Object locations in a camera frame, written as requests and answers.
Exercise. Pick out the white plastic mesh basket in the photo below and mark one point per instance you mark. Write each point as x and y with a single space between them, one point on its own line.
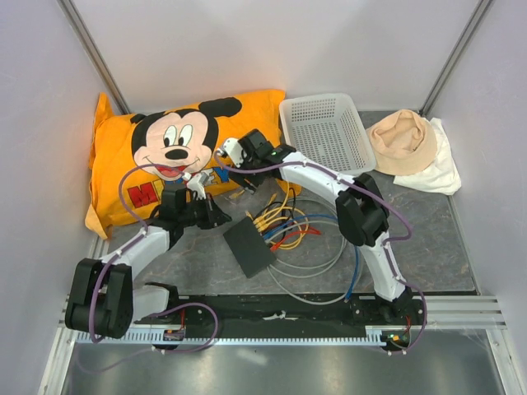
327 129

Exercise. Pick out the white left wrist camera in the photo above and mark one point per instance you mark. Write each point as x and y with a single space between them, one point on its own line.
197 182

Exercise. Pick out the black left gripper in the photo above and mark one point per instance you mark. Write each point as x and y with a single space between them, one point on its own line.
214 215

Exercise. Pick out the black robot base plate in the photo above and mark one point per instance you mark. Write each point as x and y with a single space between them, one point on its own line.
280 317

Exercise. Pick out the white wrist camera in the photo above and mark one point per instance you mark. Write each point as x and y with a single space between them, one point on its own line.
197 182
232 149

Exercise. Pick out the orange Mickey Mouse pillow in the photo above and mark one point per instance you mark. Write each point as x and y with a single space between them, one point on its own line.
134 156

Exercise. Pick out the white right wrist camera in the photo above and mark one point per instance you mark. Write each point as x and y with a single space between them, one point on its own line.
232 149

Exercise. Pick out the peach folded cloth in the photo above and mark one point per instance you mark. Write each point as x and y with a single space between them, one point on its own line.
403 143

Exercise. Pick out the aluminium slotted rail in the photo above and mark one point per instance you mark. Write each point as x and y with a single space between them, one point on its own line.
441 312

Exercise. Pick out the black network switch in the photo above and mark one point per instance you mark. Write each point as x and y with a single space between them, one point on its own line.
249 248

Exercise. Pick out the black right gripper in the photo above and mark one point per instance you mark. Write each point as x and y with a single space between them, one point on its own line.
240 179

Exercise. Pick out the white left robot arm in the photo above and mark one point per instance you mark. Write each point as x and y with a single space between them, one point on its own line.
102 301

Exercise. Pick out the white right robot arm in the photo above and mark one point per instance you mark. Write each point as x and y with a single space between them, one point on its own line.
362 214

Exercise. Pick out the white crumpled cloth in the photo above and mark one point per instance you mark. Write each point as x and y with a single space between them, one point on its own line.
441 176

